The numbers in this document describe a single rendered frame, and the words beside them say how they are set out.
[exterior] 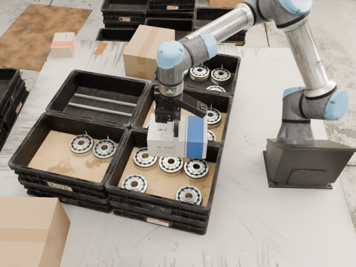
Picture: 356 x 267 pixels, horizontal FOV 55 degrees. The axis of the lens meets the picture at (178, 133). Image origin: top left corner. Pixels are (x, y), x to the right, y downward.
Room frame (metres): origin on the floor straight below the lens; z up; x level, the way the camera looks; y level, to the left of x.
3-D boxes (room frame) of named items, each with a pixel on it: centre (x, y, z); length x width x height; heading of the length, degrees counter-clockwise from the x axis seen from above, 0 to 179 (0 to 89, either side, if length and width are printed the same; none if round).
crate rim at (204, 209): (0.75, 0.05, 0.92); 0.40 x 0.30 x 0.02; 76
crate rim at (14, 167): (0.85, 0.43, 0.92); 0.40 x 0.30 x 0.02; 76
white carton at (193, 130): (0.77, 0.00, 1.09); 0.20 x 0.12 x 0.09; 87
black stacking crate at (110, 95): (1.14, 0.36, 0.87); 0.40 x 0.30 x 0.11; 76
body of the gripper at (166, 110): (0.77, 0.03, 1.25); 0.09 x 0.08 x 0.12; 87
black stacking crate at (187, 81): (1.34, -0.10, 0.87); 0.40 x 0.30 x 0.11; 76
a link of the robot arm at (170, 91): (0.77, 0.02, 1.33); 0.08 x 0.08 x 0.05
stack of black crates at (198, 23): (2.36, -0.32, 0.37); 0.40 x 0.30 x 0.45; 87
